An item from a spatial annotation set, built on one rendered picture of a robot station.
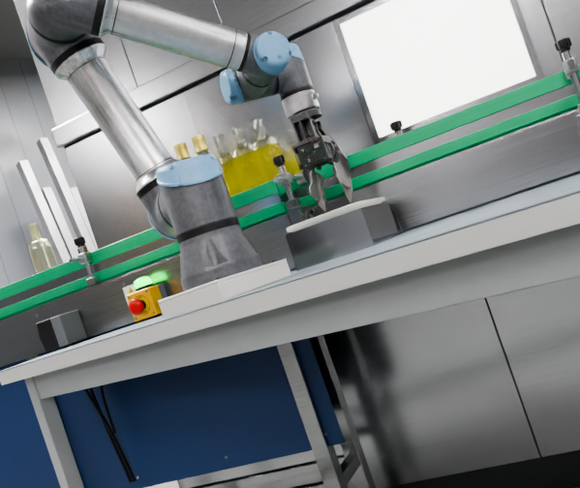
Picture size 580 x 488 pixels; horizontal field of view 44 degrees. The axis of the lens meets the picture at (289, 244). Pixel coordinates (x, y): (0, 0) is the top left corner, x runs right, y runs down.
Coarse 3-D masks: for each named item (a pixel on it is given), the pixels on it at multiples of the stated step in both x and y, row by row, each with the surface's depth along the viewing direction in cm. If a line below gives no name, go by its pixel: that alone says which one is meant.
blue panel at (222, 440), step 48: (96, 336) 189; (0, 384) 203; (144, 384) 185; (192, 384) 179; (240, 384) 174; (288, 384) 170; (0, 432) 205; (96, 432) 192; (144, 432) 186; (192, 432) 181; (240, 432) 176; (288, 432) 171; (336, 432) 166; (0, 480) 207; (48, 480) 200; (96, 480) 194; (144, 480) 188
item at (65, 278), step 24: (264, 192) 166; (240, 216) 169; (264, 216) 167; (120, 240) 182; (144, 240) 180; (168, 240) 177; (72, 264) 189; (96, 264) 186; (120, 264) 183; (24, 288) 195; (48, 288) 193; (72, 288) 190; (0, 312) 200
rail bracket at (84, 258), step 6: (78, 240) 184; (84, 240) 185; (78, 246) 184; (84, 246) 185; (84, 252) 184; (90, 252) 186; (78, 258) 182; (84, 258) 184; (90, 258) 185; (84, 264) 185; (90, 264) 185; (90, 270) 185; (90, 276) 184; (96, 276) 185; (90, 282) 184; (96, 282) 184
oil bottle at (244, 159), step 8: (240, 144) 180; (248, 144) 180; (240, 152) 179; (248, 152) 178; (240, 160) 180; (248, 160) 179; (240, 168) 180; (248, 168) 179; (256, 168) 178; (240, 176) 180; (248, 176) 179; (256, 176) 178; (248, 184) 179; (256, 184) 179
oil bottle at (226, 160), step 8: (224, 152) 183; (232, 152) 184; (224, 160) 181; (232, 160) 181; (224, 168) 181; (232, 168) 181; (224, 176) 182; (232, 176) 181; (232, 184) 181; (240, 184) 181; (232, 192) 181; (240, 192) 180
